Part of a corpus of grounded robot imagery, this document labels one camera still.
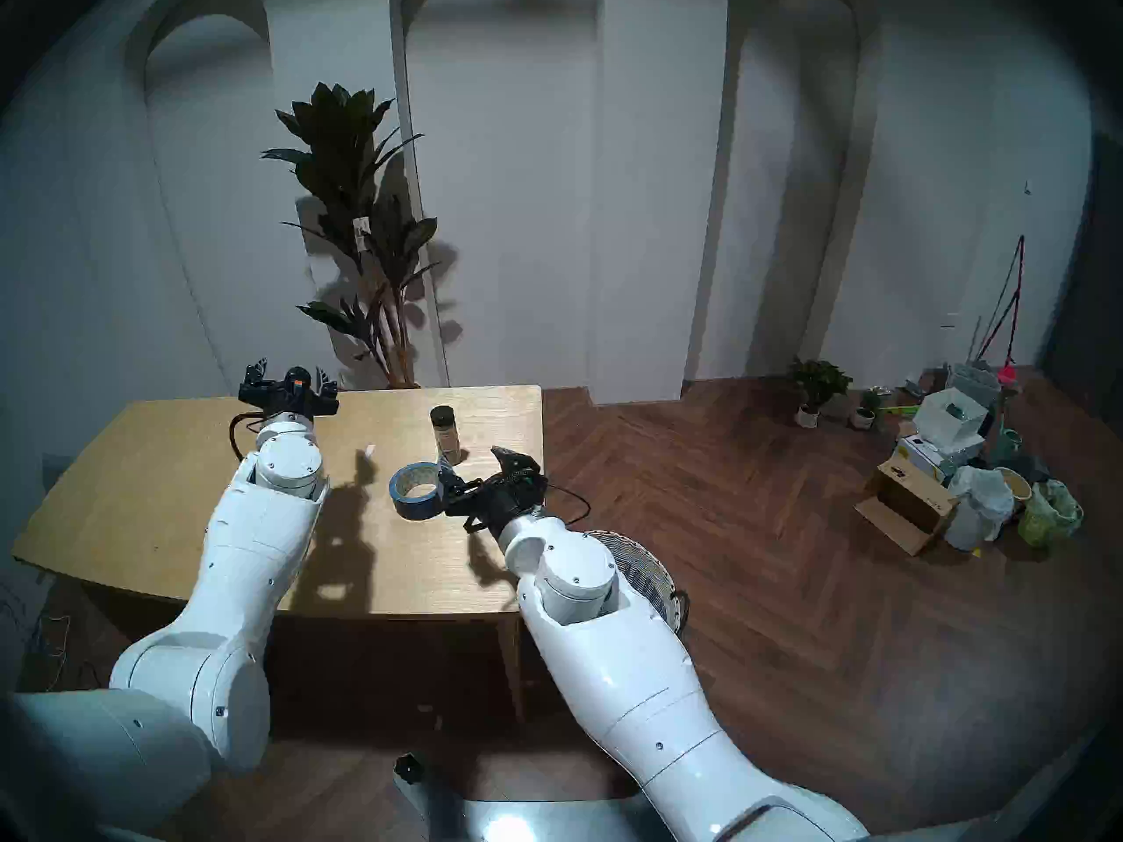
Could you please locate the red handled broom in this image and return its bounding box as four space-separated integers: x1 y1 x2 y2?
976 234 1026 385

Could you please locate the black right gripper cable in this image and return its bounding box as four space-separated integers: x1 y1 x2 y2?
540 483 591 527

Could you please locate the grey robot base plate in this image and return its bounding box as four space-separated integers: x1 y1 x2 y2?
393 753 650 842

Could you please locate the tall potted leafy plant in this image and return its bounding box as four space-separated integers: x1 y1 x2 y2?
261 82 440 389

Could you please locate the spice jar with black lid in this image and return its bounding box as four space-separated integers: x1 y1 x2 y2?
430 405 461 467

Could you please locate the bushy small potted plant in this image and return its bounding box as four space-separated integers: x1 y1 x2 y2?
787 357 854 429

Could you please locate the woven wicker basket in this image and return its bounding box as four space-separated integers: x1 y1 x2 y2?
583 530 690 635

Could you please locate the white floor cable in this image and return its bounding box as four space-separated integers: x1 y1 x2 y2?
33 615 73 685

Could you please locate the open white box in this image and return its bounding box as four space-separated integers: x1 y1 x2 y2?
912 388 991 451

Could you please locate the white plastic bag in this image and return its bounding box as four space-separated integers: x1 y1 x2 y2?
945 465 1016 552

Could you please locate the clear plastic storage box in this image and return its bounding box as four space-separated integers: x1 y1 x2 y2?
946 362 1003 407

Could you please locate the open brown cardboard box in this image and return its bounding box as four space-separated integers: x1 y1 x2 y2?
855 457 960 556

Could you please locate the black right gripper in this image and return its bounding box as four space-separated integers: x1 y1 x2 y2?
438 446 550 536

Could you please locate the blue tape roll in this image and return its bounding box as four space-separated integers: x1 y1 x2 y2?
390 462 457 521

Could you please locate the wooden table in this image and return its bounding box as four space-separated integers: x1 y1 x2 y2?
11 385 549 723

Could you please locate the white box with yellow label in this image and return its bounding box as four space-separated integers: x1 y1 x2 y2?
897 434 957 483

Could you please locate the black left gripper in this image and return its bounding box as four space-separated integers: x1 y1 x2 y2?
239 358 341 421

